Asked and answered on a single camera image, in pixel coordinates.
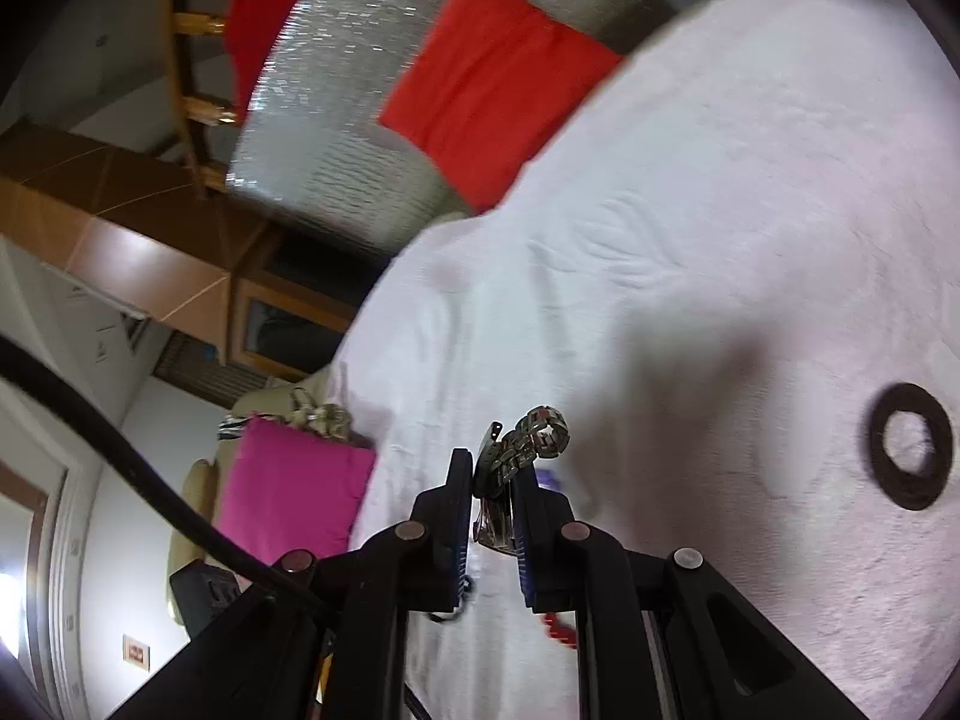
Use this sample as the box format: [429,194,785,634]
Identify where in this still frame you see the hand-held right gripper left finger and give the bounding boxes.
[105,448,475,720]

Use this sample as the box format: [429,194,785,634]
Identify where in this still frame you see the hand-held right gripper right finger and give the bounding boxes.
[510,467,878,720]

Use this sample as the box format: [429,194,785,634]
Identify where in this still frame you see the red bead bracelet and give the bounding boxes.
[541,610,578,650]

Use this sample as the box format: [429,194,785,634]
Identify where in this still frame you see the silver metal wristwatch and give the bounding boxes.
[471,405,572,557]

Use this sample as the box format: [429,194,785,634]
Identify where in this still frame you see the black hair tie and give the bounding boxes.
[862,384,955,512]

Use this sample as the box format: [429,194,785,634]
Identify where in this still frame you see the cream leather sofa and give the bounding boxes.
[166,369,338,627]

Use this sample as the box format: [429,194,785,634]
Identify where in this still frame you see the pink pillow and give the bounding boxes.
[214,414,377,567]

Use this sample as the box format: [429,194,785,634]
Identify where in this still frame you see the camouflage cloth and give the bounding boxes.
[289,388,353,440]

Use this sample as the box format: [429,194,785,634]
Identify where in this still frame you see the wicker basket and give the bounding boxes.
[154,334,271,410]

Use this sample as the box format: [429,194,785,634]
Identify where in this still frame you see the wooden glass-door cabinet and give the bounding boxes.
[225,225,398,380]

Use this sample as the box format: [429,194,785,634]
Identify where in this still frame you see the white blanket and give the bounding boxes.
[322,0,957,720]

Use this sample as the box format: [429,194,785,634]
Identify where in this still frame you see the silver foil mat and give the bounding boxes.
[225,0,653,260]

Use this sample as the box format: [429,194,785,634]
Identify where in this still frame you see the red pillow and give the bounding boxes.
[379,0,627,215]

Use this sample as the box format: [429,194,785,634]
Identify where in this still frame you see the red cloth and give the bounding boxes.
[223,0,335,110]

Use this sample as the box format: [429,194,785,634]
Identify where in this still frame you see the small black bracelet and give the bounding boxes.
[427,574,476,623]

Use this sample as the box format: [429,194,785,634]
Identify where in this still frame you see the black cable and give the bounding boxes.
[0,336,335,620]

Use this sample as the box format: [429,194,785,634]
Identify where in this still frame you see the wooden chair frame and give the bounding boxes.
[169,0,248,200]

